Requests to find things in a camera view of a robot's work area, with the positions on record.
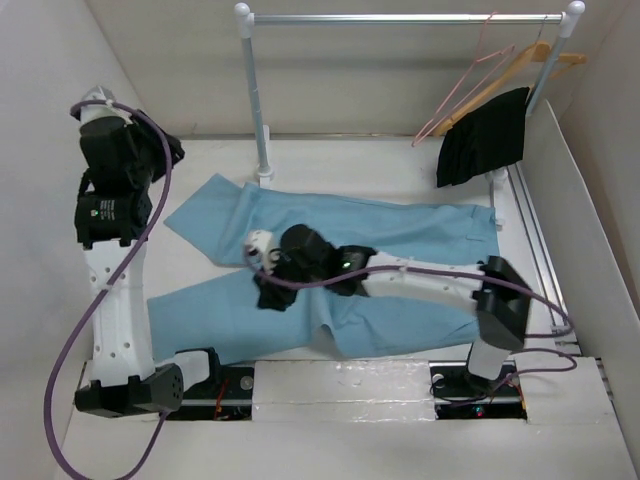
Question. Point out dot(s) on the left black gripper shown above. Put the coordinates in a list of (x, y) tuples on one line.
[(144, 133)]

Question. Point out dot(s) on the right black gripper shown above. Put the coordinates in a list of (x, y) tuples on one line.
[(274, 296)]

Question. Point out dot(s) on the light blue trousers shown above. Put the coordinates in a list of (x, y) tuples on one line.
[(222, 313)]

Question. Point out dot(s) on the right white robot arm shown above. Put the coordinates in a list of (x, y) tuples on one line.
[(492, 291)]

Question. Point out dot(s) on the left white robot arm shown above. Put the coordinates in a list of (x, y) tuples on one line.
[(125, 379)]

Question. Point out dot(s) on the black garment on hanger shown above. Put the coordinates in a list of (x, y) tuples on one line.
[(486, 139)]

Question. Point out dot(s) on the wooden hanger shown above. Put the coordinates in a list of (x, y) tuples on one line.
[(500, 75)]

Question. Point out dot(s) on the white metal clothes rack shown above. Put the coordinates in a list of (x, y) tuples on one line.
[(566, 21)]

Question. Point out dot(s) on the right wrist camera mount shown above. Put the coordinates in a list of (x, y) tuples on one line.
[(263, 245)]

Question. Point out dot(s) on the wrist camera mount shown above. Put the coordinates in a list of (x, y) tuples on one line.
[(263, 245), (97, 103)]

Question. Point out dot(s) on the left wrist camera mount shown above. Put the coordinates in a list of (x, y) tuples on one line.
[(97, 103)]

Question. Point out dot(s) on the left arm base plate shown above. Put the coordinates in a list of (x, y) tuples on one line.
[(228, 399)]

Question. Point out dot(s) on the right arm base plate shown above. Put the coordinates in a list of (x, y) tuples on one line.
[(459, 396)]

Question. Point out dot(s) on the pink wire hanger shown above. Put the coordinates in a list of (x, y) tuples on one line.
[(451, 103)]

